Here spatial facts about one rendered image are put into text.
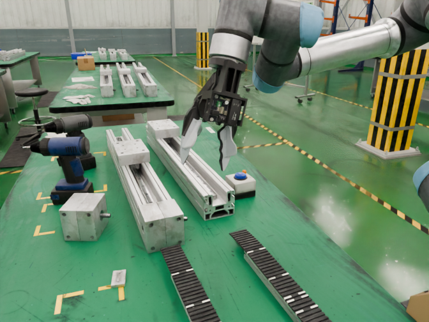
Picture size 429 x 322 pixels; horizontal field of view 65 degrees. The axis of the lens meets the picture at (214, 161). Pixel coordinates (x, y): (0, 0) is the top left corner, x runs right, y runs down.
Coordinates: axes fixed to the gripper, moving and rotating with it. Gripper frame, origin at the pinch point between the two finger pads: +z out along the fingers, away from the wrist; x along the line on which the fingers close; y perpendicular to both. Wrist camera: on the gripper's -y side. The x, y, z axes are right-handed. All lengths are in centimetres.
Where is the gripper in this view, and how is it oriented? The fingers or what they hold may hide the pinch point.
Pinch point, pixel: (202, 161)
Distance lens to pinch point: 69.1
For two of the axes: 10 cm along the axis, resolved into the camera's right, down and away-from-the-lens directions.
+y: 3.4, 1.8, -9.3
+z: -2.1, 9.7, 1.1
